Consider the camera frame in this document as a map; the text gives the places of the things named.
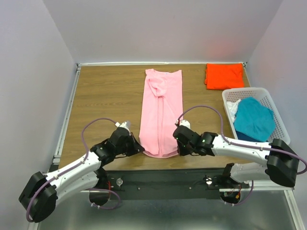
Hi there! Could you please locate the pink t shirt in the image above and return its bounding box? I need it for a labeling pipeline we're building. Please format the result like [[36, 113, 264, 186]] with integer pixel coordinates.
[[139, 69, 183, 159]]

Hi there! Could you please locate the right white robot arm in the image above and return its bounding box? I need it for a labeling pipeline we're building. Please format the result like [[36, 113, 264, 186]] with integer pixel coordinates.
[[173, 125, 299, 188]]

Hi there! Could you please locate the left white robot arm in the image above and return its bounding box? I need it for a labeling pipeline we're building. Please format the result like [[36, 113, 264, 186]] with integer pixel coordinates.
[[19, 127, 144, 223]]

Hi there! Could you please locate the dark blue cloth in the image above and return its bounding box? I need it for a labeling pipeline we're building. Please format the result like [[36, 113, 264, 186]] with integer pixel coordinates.
[[236, 131, 253, 141]]

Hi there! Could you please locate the teal t shirt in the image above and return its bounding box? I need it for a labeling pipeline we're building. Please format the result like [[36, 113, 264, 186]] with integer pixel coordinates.
[[234, 97, 276, 142]]

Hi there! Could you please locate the folded orange t shirt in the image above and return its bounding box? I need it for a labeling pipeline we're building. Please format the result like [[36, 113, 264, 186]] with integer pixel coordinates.
[[204, 63, 244, 90]]

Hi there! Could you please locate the white plastic basket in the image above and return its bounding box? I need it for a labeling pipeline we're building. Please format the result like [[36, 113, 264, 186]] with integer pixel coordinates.
[[222, 87, 291, 145]]

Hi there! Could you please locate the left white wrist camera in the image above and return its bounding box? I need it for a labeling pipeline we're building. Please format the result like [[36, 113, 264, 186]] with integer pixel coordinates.
[[115, 121, 131, 132]]

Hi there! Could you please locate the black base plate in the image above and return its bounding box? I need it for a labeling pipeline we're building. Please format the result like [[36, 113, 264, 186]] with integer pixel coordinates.
[[94, 168, 249, 200]]

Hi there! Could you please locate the aluminium frame rail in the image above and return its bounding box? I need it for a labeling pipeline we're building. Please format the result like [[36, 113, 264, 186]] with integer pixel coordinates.
[[27, 62, 81, 230]]

